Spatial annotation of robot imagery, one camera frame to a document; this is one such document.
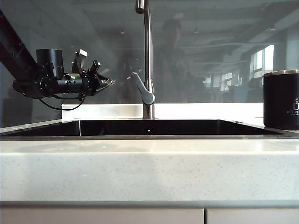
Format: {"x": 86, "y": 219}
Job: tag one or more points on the dark stainless steel sink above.
{"x": 163, "y": 128}

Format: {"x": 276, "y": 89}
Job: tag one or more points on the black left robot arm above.
{"x": 14, "y": 51}

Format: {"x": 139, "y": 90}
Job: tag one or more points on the white stone backsplash ledge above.
{"x": 98, "y": 110}

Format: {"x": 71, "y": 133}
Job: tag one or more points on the narrow beige cabinet door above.
{"x": 252, "y": 217}

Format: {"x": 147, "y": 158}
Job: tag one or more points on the wide beige cabinet door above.
{"x": 100, "y": 217}

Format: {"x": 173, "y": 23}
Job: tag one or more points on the black mug with steel rim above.
{"x": 280, "y": 98}

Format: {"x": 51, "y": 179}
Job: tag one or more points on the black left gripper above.
{"x": 77, "y": 81}

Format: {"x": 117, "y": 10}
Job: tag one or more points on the stainless steel gooseneck faucet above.
{"x": 147, "y": 46}

